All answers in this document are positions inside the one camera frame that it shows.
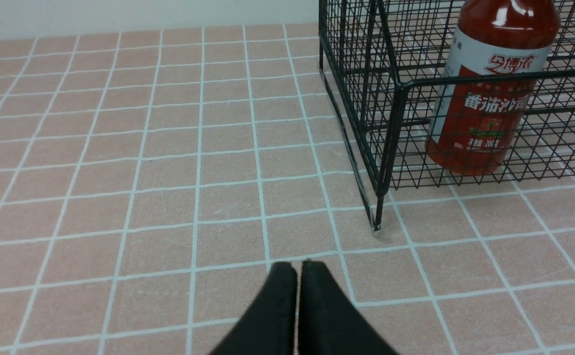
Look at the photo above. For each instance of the red ketchup squeeze bottle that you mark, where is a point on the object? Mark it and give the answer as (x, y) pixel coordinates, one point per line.
(474, 123)

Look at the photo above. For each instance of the black wire mesh shelf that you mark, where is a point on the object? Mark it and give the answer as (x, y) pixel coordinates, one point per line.
(420, 106)

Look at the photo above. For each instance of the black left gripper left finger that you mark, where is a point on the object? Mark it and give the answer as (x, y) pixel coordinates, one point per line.
(267, 327)

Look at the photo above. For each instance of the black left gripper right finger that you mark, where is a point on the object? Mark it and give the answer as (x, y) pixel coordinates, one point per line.
(328, 323)

